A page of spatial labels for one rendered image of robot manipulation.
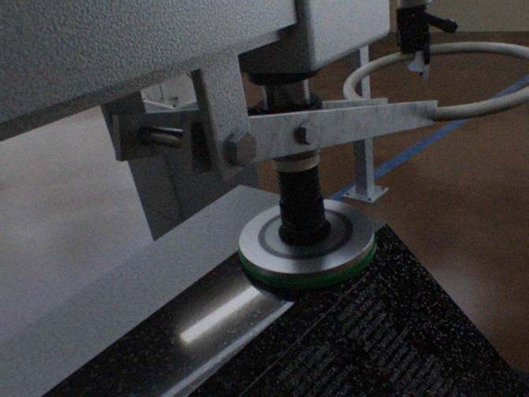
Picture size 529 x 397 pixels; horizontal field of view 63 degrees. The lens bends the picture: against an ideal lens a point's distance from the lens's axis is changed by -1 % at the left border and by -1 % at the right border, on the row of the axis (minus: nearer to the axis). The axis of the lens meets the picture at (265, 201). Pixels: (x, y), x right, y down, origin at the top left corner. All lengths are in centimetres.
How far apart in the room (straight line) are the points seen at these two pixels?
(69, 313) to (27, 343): 7
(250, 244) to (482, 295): 138
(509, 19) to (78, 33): 713
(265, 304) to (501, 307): 140
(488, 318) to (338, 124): 135
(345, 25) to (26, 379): 57
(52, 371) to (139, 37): 46
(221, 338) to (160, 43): 38
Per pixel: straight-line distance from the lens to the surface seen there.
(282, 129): 50
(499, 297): 195
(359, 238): 67
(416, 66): 139
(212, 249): 75
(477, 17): 749
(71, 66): 29
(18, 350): 71
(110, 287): 74
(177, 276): 71
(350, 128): 64
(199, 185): 169
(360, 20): 54
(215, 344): 58
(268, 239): 69
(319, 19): 46
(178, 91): 166
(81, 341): 66
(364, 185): 258
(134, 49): 31
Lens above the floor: 125
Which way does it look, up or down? 28 degrees down
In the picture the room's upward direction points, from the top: 10 degrees counter-clockwise
